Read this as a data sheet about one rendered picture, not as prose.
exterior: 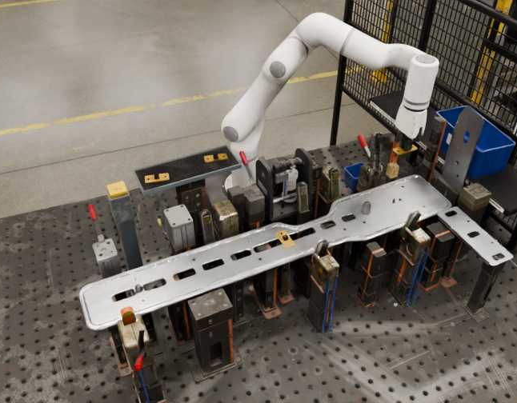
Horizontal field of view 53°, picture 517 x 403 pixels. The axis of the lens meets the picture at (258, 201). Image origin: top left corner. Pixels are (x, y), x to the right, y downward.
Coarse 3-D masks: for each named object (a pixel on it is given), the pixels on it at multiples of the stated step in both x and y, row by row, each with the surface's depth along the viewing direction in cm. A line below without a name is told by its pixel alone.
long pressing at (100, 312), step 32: (384, 192) 204; (416, 192) 204; (320, 224) 191; (352, 224) 191; (384, 224) 191; (192, 256) 179; (224, 256) 179; (256, 256) 179; (288, 256) 179; (96, 288) 169; (128, 288) 169; (160, 288) 169; (192, 288) 169; (96, 320) 159
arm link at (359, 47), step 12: (348, 36) 164; (360, 36) 164; (348, 48) 165; (360, 48) 164; (372, 48) 163; (384, 48) 164; (396, 48) 167; (408, 48) 169; (360, 60) 166; (372, 60) 164; (384, 60) 164; (396, 60) 170; (408, 60) 171
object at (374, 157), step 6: (378, 132) 198; (372, 138) 198; (378, 138) 196; (384, 138) 195; (372, 144) 199; (378, 144) 200; (372, 150) 200; (378, 150) 201; (372, 156) 201; (378, 156) 203; (372, 162) 202; (378, 162) 204; (372, 168) 204; (378, 168) 205; (372, 174) 205
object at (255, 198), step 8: (248, 192) 193; (256, 192) 193; (248, 200) 190; (256, 200) 190; (264, 200) 192; (248, 208) 192; (256, 208) 192; (248, 216) 194; (256, 216) 195; (264, 216) 197; (248, 224) 197; (256, 224) 199
